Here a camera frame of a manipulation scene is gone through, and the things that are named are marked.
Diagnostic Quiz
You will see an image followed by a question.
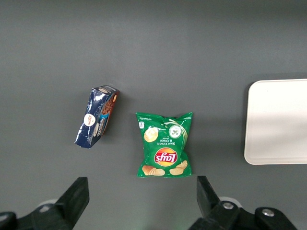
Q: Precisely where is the green chips bag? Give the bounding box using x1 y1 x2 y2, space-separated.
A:
135 111 194 179

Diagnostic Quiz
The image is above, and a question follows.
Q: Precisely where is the beige plastic tray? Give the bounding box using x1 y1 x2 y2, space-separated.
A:
243 78 307 166

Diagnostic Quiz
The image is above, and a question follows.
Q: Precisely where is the blue chocolate biscuit box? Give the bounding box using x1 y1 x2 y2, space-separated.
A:
74 84 121 150

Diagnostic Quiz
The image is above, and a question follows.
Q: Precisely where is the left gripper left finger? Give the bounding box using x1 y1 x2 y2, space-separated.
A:
0 176 90 230

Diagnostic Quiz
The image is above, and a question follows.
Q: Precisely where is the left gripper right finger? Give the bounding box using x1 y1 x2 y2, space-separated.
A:
189 175 298 230

